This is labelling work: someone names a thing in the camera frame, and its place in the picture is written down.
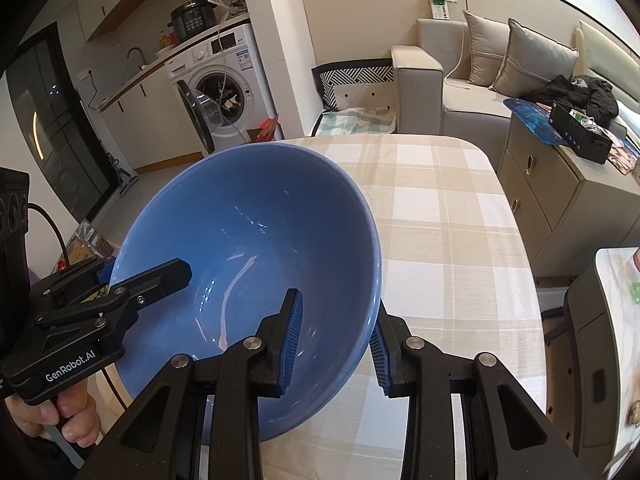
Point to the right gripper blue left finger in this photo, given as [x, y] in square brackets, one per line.
[289, 325]

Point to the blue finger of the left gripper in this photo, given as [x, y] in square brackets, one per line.
[104, 270]

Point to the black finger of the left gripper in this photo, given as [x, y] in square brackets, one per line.
[155, 284]

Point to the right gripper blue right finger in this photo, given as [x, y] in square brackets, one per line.
[385, 352]

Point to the blue bowl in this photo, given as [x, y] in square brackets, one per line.
[253, 222]

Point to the large beige plate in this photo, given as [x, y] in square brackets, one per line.
[112, 397]

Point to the person's left hand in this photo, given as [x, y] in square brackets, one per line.
[75, 406]

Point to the cardboard box on floor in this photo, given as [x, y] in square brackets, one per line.
[87, 242]

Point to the checked beige tablecloth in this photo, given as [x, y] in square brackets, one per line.
[454, 267]

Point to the white washing machine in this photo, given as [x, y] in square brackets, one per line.
[223, 86]

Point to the grey sofa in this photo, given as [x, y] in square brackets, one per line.
[435, 96]

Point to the black pressure cooker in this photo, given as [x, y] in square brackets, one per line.
[192, 18]

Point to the black patterned chair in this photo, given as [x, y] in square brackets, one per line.
[358, 96]

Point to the black rectangular box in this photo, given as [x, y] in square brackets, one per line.
[585, 143]

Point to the black clothes pile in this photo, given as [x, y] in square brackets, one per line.
[592, 95]

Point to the grey cushion right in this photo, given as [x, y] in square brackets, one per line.
[532, 60]

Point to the grey cushion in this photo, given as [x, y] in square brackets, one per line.
[488, 43]
[532, 60]

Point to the grey cushion left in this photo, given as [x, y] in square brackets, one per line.
[488, 43]

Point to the white wall calendar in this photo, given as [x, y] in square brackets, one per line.
[440, 9]

